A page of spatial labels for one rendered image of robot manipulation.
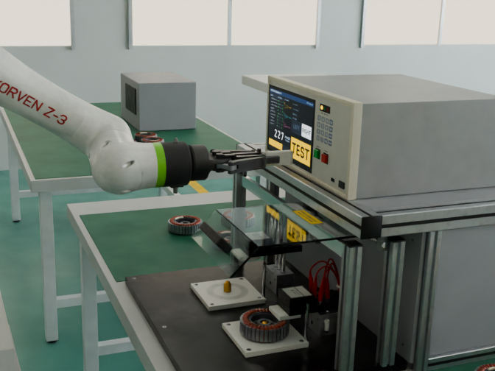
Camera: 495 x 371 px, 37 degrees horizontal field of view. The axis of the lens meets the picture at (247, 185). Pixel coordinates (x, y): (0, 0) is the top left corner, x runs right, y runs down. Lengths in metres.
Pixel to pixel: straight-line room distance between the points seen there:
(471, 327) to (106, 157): 0.87
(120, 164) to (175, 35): 4.97
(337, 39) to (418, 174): 5.41
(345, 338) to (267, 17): 5.30
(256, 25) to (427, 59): 1.86
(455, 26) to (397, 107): 6.15
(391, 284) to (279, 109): 0.54
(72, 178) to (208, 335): 1.52
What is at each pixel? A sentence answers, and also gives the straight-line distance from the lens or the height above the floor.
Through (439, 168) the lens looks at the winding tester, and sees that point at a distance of 1.65.
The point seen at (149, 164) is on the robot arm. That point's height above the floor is 1.19.
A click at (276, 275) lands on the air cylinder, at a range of 1.90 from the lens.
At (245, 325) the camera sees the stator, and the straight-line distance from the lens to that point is 1.65.
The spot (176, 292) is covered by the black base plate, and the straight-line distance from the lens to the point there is 1.92.
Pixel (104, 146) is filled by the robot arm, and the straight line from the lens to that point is 1.48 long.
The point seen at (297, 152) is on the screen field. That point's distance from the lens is 1.74.
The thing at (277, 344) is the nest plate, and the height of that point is 0.78.
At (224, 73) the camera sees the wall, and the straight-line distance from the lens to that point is 6.55.
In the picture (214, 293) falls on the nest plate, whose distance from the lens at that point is 1.88.
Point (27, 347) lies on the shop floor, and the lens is 3.37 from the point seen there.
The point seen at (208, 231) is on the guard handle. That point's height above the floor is 1.06.
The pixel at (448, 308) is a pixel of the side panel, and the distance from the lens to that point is 1.66.
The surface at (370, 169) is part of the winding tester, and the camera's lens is 1.55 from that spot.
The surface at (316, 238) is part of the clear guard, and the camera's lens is 1.45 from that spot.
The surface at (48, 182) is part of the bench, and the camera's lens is 3.08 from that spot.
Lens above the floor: 1.55
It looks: 16 degrees down
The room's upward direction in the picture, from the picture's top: 2 degrees clockwise
